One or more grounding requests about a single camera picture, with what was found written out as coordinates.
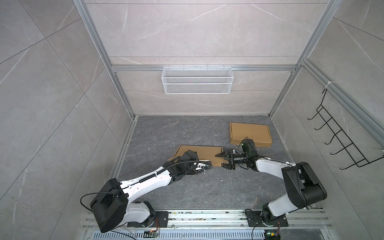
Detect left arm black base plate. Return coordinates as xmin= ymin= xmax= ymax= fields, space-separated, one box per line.
xmin=127 ymin=211 xmax=169 ymax=228

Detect black wire hook rack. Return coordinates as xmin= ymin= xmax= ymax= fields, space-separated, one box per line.
xmin=307 ymin=89 xmax=384 ymax=170

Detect brown cardboard box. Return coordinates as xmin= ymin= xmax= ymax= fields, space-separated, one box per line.
xmin=168 ymin=145 xmax=229 ymax=167
xmin=230 ymin=122 xmax=273 ymax=148

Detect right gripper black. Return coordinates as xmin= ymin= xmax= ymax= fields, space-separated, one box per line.
xmin=216 ymin=149 xmax=249 ymax=170

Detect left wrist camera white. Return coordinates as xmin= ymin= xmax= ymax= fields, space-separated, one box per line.
xmin=194 ymin=163 xmax=213 ymax=174

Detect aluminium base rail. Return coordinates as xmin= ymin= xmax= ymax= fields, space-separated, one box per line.
xmin=78 ymin=209 xmax=338 ymax=240

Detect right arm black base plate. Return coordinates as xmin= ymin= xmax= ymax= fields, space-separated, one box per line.
xmin=244 ymin=209 xmax=289 ymax=227

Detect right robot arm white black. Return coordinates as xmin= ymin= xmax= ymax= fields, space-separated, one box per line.
xmin=215 ymin=138 xmax=328 ymax=226

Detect white wire mesh basket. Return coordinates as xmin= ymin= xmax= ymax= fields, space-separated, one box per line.
xmin=162 ymin=67 xmax=234 ymax=95

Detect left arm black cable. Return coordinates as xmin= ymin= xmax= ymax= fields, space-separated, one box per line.
xmin=79 ymin=160 xmax=213 ymax=212

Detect aluminium frame profiles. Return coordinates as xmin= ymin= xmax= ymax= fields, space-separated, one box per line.
xmin=71 ymin=0 xmax=384 ymax=151

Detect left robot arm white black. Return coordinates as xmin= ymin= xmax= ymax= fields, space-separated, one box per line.
xmin=90 ymin=150 xmax=212 ymax=233

